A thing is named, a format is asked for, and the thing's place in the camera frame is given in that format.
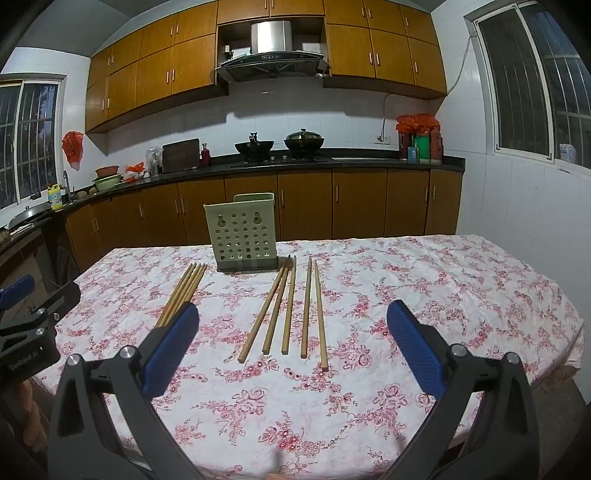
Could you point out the yellow detergent bottle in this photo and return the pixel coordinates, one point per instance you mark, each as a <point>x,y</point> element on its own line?
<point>55,196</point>

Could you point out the open black wok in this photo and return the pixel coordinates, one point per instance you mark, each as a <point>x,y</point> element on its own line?
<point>254,148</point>

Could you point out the red basin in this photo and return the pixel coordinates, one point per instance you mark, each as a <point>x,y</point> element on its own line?
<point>107,171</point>

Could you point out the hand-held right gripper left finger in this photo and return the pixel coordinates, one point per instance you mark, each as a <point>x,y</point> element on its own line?
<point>171,350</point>

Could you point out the wooden base cabinets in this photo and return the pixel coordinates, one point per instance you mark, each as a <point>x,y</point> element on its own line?
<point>304,207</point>

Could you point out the black kitchen countertop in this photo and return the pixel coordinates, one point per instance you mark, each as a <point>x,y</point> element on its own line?
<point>360,162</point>

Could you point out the gas stove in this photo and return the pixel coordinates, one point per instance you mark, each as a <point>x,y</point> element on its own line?
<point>281,158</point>

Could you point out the green perforated chopstick holder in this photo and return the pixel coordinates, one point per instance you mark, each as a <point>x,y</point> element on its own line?
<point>240,230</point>

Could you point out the metal pan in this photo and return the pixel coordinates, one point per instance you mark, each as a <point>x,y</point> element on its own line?
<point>30,214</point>

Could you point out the green basin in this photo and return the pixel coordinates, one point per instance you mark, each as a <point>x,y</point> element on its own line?
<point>108,183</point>

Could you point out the red plastic bag on hook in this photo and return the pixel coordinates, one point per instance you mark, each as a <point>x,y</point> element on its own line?
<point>73,147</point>

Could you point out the wooden wall cabinets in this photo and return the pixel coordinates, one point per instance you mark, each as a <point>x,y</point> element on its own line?
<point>194,69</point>

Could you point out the black wok with lid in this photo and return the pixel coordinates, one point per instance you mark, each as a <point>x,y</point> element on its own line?
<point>303,141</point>

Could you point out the large barred window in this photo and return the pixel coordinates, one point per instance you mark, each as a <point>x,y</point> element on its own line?
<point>512,92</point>

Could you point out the crumpled red plastic bag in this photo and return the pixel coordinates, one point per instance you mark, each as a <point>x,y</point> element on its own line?
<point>134,171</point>

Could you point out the floral tablecloth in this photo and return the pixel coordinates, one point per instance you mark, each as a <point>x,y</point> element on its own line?
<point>295,406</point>

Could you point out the small barred window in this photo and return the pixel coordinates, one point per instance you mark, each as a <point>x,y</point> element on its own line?
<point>32,138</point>

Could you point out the green box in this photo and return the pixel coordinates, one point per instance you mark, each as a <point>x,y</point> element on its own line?
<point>423,147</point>

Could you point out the red bottle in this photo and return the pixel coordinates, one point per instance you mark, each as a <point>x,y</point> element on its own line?
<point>206,157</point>

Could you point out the wall socket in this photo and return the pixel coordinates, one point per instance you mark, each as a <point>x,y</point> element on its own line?
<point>382,139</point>

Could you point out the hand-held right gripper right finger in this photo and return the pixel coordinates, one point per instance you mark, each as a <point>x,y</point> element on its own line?
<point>415,350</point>

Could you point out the steel range hood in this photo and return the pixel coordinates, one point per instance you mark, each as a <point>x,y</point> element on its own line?
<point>272,50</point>

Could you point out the metal faucet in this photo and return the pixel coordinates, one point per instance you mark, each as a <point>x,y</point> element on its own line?
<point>66,184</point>

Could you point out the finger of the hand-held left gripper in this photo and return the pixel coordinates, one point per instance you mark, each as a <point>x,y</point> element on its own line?
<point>16,290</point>
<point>62,297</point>

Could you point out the clear glass jar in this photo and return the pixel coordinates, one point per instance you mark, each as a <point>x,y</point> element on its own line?
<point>154,161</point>

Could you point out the person's left hand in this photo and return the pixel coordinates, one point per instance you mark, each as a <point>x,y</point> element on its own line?
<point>28,415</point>

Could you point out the dark cutting board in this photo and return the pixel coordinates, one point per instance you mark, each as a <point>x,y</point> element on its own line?
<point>180,156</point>

